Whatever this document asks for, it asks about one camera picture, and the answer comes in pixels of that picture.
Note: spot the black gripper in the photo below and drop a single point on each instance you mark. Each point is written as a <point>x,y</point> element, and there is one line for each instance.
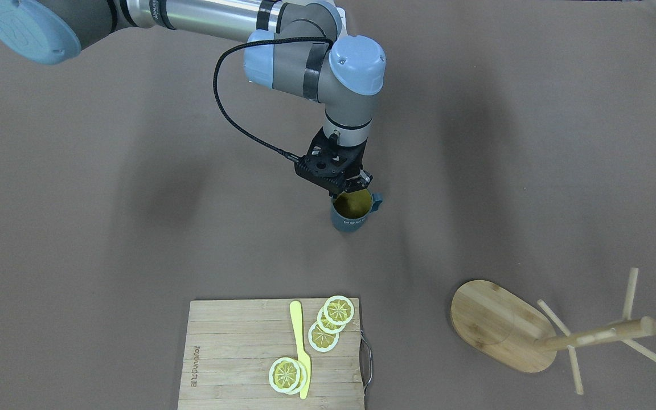
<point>357,158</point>

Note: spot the blue cup yellow inside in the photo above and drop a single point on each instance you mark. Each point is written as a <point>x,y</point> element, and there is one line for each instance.
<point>350,210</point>

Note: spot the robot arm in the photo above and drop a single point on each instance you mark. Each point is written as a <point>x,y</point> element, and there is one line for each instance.
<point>299,48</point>

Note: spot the wooden cup storage rack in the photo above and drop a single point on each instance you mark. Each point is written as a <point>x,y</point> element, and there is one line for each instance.
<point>506,328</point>

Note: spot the yellow plastic knife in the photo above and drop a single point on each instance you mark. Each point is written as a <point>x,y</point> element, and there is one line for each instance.
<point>296,316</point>

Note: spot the middle overlapping lemon slice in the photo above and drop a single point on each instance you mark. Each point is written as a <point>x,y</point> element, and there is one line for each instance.
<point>326,325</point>

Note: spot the lemon slice nearest knife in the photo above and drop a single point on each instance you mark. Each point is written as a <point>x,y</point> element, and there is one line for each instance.
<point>320,340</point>

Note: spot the lemon slice beside knife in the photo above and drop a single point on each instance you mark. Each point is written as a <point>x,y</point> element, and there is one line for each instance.
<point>303,374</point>

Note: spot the lemon slice under knife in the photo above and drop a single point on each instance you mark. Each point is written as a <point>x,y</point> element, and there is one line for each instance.
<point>286,375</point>

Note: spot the bamboo cutting board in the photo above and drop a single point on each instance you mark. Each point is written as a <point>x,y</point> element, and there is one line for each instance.
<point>231,345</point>

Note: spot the lemon slice near handle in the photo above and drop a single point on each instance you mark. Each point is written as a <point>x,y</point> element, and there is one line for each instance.
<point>339,310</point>

